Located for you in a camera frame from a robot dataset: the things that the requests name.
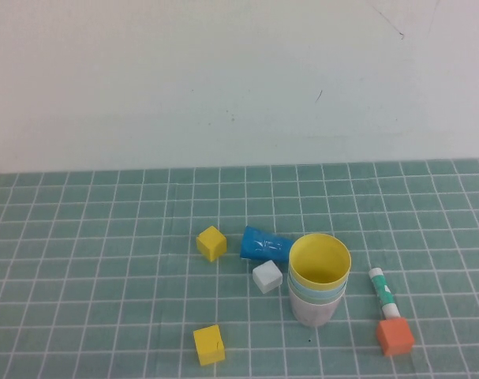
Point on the light blue plastic cup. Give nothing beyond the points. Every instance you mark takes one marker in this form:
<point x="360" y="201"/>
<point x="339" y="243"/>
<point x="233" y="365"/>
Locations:
<point x="321" y="293"/>

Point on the green plastic cup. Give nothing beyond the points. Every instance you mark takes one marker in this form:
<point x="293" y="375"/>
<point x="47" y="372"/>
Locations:
<point x="321" y="301"/>

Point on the plain yellow cube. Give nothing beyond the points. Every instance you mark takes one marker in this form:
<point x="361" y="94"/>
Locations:
<point x="210" y="242"/>

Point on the orange cube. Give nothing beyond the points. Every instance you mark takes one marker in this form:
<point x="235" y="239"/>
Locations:
<point x="395" y="337"/>

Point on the yellow plastic cup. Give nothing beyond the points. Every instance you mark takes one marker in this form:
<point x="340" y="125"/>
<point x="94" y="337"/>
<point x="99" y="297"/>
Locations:
<point x="321" y="256"/>

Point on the white cube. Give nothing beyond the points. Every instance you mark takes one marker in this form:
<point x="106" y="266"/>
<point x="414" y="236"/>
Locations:
<point x="266" y="277"/>

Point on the dark blue cone cup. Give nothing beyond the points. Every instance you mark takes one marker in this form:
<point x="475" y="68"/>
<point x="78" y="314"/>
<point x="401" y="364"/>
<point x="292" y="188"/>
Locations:
<point x="262" y="245"/>

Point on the green checked tablecloth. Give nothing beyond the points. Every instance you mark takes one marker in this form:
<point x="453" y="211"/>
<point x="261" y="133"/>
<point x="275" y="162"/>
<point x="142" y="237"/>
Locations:
<point x="105" y="276"/>

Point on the pink plastic cup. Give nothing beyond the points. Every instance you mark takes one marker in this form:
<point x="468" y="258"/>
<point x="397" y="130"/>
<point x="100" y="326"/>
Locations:
<point x="313" y="315"/>

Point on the green white glue stick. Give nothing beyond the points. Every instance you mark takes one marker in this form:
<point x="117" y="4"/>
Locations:
<point x="382" y="290"/>

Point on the yellow cube with dark crack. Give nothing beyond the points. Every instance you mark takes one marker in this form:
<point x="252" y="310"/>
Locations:
<point x="208" y="345"/>

